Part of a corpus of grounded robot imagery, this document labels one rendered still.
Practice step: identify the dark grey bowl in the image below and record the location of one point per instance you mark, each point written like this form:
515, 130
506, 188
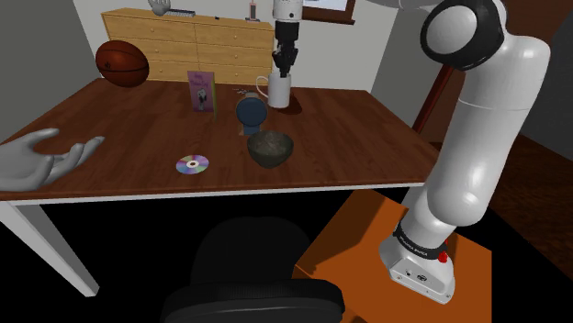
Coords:
270, 150

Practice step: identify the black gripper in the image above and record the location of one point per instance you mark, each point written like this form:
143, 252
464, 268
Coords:
286, 32

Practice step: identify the small metal keys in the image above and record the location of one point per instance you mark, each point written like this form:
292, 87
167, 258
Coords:
241, 91

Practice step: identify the orange robot stand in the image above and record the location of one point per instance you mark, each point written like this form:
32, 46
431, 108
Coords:
358, 259

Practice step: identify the brown wooden table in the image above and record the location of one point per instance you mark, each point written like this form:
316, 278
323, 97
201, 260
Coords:
349, 138

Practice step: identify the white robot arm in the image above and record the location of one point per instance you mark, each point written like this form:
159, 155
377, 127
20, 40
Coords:
488, 134

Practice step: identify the white mug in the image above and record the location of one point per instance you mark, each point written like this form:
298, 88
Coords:
279, 91

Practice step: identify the brown basketball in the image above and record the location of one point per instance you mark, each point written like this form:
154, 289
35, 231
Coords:
121, 63

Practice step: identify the shiny compact disc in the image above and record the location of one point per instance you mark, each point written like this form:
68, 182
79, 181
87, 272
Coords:
192, 164

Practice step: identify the black office chair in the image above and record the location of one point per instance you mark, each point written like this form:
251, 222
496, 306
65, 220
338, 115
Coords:
250, 268

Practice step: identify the grey hand sculpture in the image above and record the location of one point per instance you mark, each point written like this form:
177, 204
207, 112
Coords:
27, 163

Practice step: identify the light wooden chest of drawers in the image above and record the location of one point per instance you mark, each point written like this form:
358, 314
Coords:
179, 42

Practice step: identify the brown framed wall picture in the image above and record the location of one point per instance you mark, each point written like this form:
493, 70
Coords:
329, 11

